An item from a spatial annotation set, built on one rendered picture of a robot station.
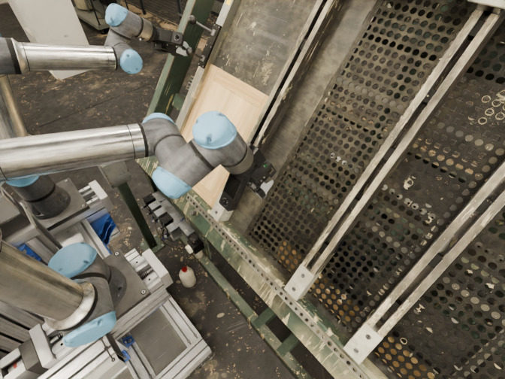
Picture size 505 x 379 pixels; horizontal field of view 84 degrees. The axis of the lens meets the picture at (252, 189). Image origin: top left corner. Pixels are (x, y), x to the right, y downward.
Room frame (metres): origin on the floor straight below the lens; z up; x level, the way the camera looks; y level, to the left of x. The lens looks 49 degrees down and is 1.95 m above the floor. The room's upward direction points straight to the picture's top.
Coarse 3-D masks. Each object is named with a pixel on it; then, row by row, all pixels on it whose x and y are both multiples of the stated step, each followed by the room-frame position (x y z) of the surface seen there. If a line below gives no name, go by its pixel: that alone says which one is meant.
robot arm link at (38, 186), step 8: (40, 176) 0.72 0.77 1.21; (48, 176) 0.75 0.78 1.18; (16, 184) 0.67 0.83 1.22; (24, 184) 0.67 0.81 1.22; (32, 184) 0.69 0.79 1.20; (40, 184) 0.70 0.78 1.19; (48, 184) 0.72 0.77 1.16; (16, 192) 0.68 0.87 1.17; (24, 192) 0.67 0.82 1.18; (32, 192) 0.68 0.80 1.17; (40, 192) 0.69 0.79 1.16; (48, 192) 0.71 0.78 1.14
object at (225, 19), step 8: (232, 0) 1.45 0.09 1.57; (224, 8) 1.45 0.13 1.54; (232, 8) 1.44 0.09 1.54; (224, 16) 1.43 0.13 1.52; (232, 16) 1.44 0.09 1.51; (224, 24) 1.41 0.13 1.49; (224, 32) 1.41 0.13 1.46; (216, 40) 1.38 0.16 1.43; (216, 48) 1.37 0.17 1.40; (216, 56) 1.37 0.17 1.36; (208, 64) 1.33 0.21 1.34; (200, 72) 1.32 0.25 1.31; (192, 80) 1.32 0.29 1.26; (200, 80) 1.30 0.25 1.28; (192, 88) 1.30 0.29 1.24; (200, 88) 1.29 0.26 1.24; (192, 96) 1.26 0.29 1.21; (184, 104) 1.27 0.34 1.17; (192, 104) 1.25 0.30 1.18; (184, 112) 1.24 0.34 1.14; (184, 120) 1.21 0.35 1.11
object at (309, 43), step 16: (320, 0) 1.13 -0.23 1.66; (336, 0) 1.11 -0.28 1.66; (320, 16) 1.09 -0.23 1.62; (336, 16) 1.12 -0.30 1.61; (304, 32) 1.08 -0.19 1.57; (320, 32) 1.07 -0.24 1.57; (304, 48) 1.04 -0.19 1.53; (288, 64) 1.03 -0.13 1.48; (304, 64) 1.03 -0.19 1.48; (288, 80) 0.99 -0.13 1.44; (272, 96) 0.98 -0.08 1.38; (288, 96) 0.98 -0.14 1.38; (272, 112) 0.94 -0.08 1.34; (256, 128) 0.93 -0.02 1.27; (272, 128) 0.93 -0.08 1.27; (256, 144) 0.88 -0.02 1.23; (224, 208) 0.75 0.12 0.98
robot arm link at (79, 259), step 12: (60, 252) 0.38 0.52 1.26; (72, 252) 0.38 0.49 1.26; (84, 252) 0.38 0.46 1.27; (96, 252) 0.39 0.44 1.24; (48, 264) 0.35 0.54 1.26; (60, 264) 0.34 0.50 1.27; (72, 264) 0.34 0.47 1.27; (84, 264) 0.34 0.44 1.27; (96, 264) 0.36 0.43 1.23; (72, 276) 0.31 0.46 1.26; (84, 276) 0.32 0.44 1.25; (96, 276) 0.33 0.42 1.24; (108, 276) 0.37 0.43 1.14
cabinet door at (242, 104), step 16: (208, 80) 1.29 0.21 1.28; (224, 80) 1.23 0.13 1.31; (240, 80) 1.18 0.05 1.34; (208, 96) 1.24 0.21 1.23; (224, 96) 1.18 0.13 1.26; (240, 96) 1.13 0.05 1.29; (256, 96) 1.08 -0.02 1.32; (192, 112) 1.23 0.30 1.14; (224, 112) 1.13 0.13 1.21; (240, 112) 1.08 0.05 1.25; (256, 112) 1.03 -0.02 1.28; (240, 128) 1.02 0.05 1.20; (208, 176) 0.95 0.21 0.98; (224, 176) 0.90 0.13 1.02; (208, 192) 0.89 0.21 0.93
